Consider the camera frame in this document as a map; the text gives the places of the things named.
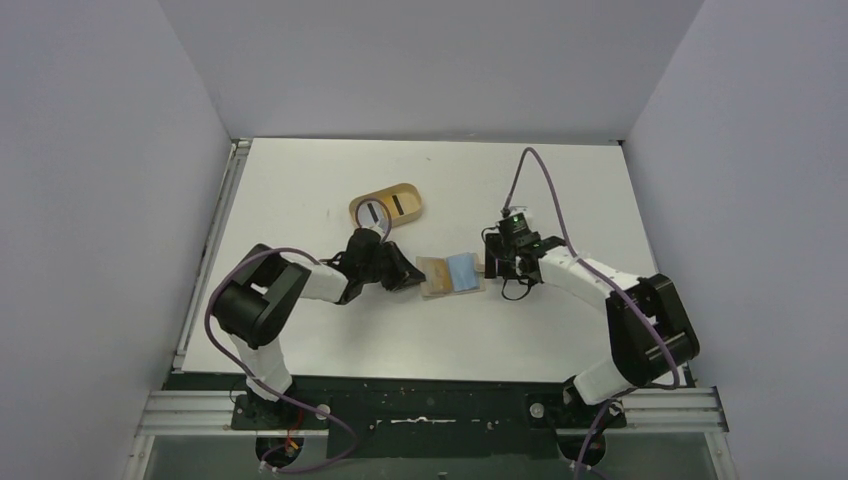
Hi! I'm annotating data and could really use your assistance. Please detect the blue plastic card sleeves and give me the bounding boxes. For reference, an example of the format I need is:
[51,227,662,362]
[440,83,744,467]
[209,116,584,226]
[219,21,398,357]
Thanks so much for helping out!
[446,253,480,293]

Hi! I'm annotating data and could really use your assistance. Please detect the beige card holder wallet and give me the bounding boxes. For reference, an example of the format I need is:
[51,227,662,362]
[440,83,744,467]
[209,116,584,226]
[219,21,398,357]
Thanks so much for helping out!
[415,253,486,300]

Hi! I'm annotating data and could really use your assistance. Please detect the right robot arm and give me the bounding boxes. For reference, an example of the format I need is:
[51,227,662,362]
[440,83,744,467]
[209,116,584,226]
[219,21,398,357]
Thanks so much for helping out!
[481,209,701,405]

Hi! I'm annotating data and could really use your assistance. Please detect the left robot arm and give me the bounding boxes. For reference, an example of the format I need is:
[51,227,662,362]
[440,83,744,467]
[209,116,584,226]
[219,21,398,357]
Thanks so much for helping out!
[204,228,425,403]

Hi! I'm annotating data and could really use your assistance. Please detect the white card black stripe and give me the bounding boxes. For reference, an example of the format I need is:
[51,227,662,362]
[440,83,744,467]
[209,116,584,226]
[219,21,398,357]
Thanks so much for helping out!
[355,200,391,230]

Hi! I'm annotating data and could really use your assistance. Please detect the oval wooden tray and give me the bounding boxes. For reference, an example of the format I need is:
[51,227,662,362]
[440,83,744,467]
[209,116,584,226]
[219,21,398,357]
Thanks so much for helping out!
[349,183,423,232]

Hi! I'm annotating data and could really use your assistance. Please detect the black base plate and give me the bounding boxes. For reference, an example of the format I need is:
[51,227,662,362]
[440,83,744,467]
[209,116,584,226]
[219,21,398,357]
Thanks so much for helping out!
[164,374,681,469]

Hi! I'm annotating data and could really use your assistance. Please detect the aluminium rail frame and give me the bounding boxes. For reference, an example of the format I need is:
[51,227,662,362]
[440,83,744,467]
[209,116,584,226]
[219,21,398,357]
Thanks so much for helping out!
[121,138,254,479]

